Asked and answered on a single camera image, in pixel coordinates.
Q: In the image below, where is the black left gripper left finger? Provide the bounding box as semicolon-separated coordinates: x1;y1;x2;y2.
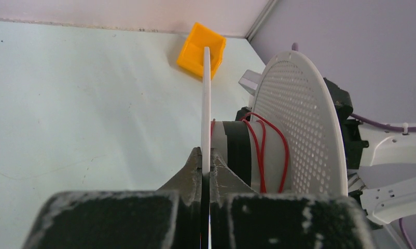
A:
23;147;202;248

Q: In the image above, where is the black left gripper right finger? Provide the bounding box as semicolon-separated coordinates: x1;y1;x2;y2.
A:
210;149;377;248

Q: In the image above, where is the red thin wire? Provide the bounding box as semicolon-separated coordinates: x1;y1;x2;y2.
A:
211;112;290;194

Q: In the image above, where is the white perforated cable spool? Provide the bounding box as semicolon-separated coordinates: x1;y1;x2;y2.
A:
211;50;348;196

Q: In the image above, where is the yellow plastic bin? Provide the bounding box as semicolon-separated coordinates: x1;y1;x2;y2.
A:
176;22;227;78

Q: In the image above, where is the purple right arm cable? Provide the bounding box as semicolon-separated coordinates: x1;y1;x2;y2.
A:
291;43;416;249

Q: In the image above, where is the aluminium frame post right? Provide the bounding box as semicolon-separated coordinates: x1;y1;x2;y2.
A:
244;0;280;42

